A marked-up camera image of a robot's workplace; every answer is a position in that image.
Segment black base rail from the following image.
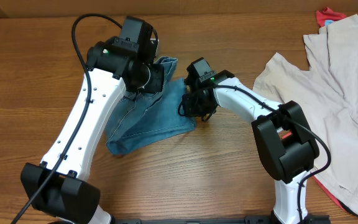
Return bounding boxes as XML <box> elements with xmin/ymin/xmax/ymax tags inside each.
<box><xmin>110</xmin><ymin>214</ymin><xmax>331</xmax><ymax>224</ymax></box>

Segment red cloth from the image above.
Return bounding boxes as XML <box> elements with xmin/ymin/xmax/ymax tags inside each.
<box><xmin>316</xmin><ymin>7</ymin><xmax>347</xmax><ymax>27</ymax></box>

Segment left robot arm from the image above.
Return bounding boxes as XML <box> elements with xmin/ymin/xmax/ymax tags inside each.
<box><xmin>21</xmin><ymin>16</ymin><xmax>164</xmax><ymax>223</ymax></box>

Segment blue denim jeans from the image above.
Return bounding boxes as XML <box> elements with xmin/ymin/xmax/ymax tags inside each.
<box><xmin>105</xmin><ymin>57</ymin><xmax>196</xmax><ymax>155</ymax></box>

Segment beige shirt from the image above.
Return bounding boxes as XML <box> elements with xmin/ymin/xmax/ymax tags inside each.
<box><xmin>253</xmin><ymin>15</ymin><xmax>358</xmax><ymax>215</ymax></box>

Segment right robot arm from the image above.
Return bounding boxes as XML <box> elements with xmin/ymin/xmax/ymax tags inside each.
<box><xmin>178</xmin><ymin>58</ymin><xmax>329</xmax><ymax>223</ymax></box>

